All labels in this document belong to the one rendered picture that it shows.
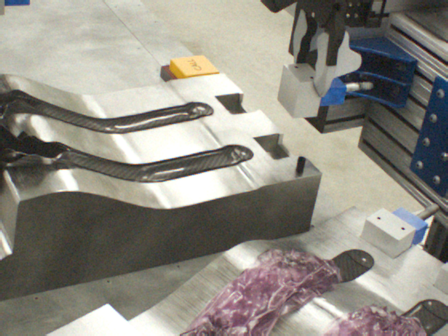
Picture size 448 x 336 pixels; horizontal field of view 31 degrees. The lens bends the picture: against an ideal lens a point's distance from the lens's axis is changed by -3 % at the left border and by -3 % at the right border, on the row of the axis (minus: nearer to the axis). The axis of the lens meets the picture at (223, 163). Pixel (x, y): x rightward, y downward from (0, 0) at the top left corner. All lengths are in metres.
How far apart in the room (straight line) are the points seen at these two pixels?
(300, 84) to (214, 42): 2.34
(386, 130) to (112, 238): 0.66
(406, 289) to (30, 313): 0.41
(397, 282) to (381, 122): 0.54
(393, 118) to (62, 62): 0.56
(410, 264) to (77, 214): 0.38
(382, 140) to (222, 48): 1.97
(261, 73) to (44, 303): 2.36
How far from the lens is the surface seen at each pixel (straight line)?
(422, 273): 0.95
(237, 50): 3.33
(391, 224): 0.96
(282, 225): 1.02
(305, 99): 1.06
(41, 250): 0.88
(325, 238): 0.95
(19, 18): 1.53
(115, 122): 1.06
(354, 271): 0.93
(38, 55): 1.39
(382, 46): 1.34
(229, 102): 1.14
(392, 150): 1.41
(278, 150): 1.07
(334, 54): 1.02
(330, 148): 2.79
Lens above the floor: 1.43
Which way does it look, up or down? 33 degrees down
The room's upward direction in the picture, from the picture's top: 9 degrees clockwise
